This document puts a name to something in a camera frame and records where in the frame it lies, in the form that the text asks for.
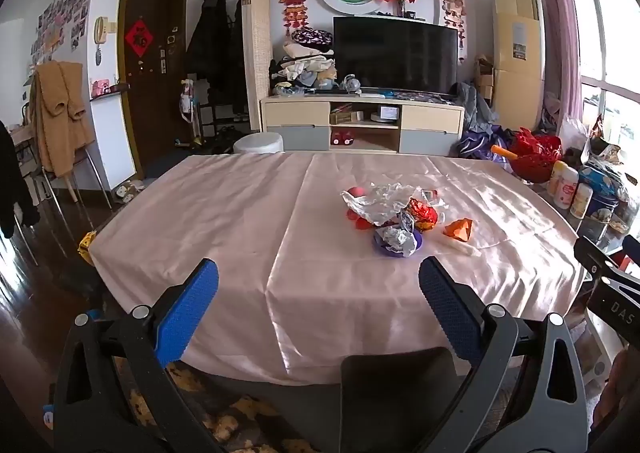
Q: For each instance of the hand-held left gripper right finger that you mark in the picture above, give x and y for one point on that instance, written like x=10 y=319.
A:
x=450 y=308

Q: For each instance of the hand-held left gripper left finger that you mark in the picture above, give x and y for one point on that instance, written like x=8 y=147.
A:
x=187 y=313

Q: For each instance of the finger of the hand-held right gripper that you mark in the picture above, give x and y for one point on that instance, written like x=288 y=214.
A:
x=595 y=258

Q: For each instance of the orange paper piece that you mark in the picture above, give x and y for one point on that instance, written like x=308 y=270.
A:
x=459 y=227

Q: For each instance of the small silver wrapper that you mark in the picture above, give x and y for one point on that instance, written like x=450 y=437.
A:
x=397 y=238

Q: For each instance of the purple plastic dish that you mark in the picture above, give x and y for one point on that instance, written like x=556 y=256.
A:
x=380 y=248

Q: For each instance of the dark grey bin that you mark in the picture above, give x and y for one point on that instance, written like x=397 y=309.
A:
x=390 y=398

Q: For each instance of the clear plastic wrapper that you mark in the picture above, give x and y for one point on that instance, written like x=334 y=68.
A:
x=432 y=195

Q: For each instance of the person's right hand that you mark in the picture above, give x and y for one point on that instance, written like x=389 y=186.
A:
x=620 y=393

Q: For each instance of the blue round tin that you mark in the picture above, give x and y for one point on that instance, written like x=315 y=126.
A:
x=602 y=218

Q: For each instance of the white labelled bottle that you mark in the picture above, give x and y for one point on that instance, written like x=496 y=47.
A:
x=556 y=178
x=582 y=200
x=567 y=189

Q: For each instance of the blue snack bag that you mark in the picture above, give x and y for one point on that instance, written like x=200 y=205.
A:
x=597 y=178

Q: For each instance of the pink satin tablecloth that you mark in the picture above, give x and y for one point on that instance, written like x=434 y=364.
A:
x=250 y=233

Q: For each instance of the patterned rug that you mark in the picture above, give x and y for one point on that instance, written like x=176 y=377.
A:
x=210 y=413

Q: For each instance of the pile of foil bags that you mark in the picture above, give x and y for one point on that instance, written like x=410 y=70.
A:
x=607 y=153

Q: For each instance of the red plastic basket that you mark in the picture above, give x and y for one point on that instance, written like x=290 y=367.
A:
x=537 y=158

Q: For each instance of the yellow patterned cloth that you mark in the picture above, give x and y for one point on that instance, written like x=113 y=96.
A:
x=87 y=245

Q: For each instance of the white plastic bag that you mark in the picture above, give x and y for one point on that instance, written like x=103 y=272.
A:
x=572 y=130

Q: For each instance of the beige plush slippers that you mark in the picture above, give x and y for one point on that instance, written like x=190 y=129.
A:
x=127 y=189

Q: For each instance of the orange foam stick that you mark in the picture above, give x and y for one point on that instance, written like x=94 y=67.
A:
x=502 y=152

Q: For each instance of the metal chair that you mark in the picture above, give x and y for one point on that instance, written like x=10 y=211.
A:
x=100 y=183

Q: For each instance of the purple cloth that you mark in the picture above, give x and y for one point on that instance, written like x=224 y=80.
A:
x=480 y=139

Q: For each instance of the child scooter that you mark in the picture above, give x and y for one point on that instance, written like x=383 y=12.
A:
x=192 y=130

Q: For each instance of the white round stool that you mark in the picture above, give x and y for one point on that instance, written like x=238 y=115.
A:
x=258 y=143

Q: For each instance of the white cabinet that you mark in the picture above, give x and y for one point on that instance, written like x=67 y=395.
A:
x=112 y=138

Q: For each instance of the grey clothes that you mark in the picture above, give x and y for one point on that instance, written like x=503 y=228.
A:
x=472 y=103

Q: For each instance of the window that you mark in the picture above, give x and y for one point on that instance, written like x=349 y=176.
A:
x=607 y=58

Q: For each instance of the small white box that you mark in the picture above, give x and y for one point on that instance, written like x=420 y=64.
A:
x=387 y=113

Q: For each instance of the pink child bag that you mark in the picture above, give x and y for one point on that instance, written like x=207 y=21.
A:
x=187 y=100

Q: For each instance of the cardboard box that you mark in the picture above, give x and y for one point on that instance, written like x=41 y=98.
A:
x=485 y=73

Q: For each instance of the black garment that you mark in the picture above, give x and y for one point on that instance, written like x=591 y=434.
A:
x=12 y=183

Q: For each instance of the beige standing air conditioner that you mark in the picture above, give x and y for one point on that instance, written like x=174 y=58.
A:
x=517 y=48

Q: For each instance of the beige television cabinet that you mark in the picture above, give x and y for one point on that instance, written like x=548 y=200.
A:
x=300 y=110

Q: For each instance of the brown wooden door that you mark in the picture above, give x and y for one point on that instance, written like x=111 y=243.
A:
x=145 y=83

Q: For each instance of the brown coat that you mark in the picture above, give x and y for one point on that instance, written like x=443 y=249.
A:
x=57 y=113

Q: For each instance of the pink curtain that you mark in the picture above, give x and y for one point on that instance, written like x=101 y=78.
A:
x=552 y=23

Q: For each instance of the pink toy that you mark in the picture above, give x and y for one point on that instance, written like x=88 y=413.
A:
x=100 y=85

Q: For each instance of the black flat television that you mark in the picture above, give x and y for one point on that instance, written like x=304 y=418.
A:
x=395 y=53

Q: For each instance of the beige folding screen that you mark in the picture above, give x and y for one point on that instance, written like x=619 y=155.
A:
x=256 y=58

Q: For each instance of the dark hanging coats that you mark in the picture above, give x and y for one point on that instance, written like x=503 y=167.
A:
x=215 y=43

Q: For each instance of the pile of clothes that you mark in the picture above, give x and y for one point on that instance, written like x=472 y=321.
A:
x=305 y=68

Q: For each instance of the red diamond door poster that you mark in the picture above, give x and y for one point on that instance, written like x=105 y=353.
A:
x=138 y=39

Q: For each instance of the cartoon hanging ornament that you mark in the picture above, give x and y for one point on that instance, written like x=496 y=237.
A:
x=452 y=8

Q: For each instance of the beige intercom phone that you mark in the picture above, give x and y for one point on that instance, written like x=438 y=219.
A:
x=101 y=29

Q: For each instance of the black patterned cushion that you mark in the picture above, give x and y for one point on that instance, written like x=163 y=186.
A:
x=312 y=37

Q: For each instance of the red fish hanging ornament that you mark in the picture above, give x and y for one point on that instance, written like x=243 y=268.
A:
x=296 y=3

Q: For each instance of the wall photo collage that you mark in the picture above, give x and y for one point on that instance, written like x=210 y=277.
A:
x=62 y=13

